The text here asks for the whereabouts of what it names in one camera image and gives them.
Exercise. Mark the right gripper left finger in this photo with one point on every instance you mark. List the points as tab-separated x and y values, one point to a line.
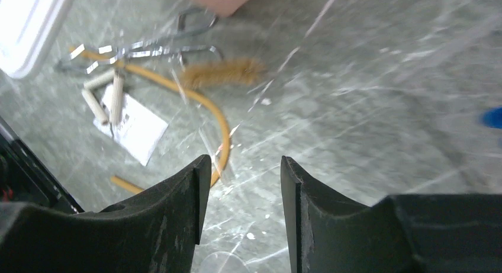
156	230

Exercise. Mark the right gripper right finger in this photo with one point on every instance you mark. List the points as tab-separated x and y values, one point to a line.
329	232

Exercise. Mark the amber rubber tubing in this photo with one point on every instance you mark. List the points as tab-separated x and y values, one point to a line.
191	100

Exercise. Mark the small white paper packet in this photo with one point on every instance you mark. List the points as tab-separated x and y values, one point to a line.
138	132

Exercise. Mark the blue capped test tube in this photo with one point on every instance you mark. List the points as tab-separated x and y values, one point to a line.
492	118

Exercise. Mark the metal crucible tongs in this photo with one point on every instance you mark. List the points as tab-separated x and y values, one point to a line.
110	55

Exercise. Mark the tan bristle tube brush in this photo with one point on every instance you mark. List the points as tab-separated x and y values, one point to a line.
242	71

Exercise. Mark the white plastic bin lid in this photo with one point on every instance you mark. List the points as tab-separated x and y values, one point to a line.
28	30

